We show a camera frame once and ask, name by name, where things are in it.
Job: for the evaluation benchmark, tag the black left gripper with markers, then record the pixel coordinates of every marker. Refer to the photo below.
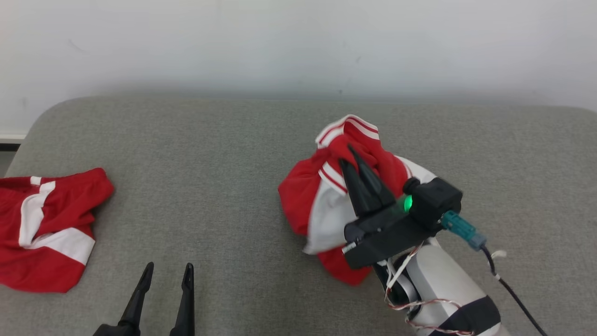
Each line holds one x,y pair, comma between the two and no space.
116,330

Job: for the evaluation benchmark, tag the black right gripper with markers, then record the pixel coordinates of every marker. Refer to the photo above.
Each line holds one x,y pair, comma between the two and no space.
387,238

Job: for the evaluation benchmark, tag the red jersey with white trim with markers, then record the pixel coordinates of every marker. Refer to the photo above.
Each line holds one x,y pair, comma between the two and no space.
303,196

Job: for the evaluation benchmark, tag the red shorts with white stripe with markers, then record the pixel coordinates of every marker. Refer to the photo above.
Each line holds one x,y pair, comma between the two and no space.
51,261

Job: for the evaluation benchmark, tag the grey fabric sofa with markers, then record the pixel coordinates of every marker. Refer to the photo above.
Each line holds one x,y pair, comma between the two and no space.
210,196

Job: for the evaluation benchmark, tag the white baseboard strip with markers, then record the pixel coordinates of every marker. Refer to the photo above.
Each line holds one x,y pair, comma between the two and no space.
11,138

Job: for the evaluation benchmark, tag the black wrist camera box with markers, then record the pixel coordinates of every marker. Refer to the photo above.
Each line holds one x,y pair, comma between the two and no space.
436,200

